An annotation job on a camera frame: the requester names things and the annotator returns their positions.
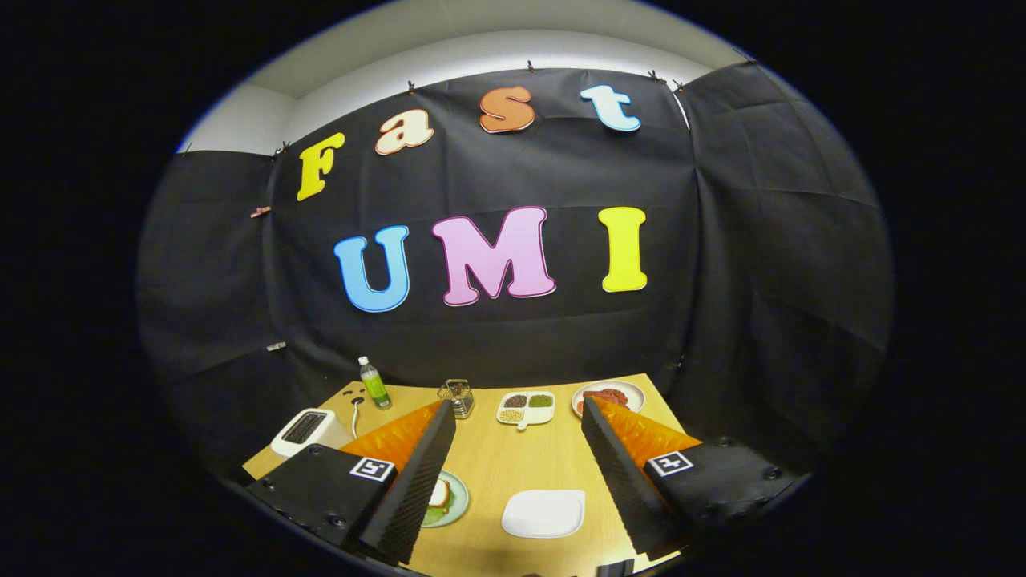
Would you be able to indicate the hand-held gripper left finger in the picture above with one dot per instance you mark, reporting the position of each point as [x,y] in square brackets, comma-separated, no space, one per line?
[417,481]

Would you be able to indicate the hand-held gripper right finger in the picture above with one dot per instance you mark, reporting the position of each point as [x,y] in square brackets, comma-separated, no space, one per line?
[621,481]

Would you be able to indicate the plain bread slice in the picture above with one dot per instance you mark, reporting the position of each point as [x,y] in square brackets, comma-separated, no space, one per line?
[439,493]

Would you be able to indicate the green lettuce leaf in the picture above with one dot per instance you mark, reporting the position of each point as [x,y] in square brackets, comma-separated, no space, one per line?
[437,517]

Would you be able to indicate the light green round plate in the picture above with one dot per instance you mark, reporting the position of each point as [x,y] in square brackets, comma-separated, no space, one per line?
[462,497]

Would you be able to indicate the white square plate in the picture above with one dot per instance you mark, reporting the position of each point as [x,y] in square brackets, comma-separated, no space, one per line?
[543,513]

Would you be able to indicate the brown meat piece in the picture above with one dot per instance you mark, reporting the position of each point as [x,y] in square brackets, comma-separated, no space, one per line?
[609,397]

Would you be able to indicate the white round plate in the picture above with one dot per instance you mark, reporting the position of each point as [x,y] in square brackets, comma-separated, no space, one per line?
[637,393]

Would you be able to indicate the white toaster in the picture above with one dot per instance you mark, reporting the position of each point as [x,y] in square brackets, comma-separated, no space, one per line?
[335,437]

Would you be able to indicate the green label water bottle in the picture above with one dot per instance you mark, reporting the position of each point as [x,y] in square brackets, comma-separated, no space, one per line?
[374,389]

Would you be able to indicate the white divided bean dish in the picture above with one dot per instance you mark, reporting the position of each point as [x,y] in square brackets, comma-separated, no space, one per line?
[537,417]

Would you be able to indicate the black backdrop cloth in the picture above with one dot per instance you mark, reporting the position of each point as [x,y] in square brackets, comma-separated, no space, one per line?
[521,336]

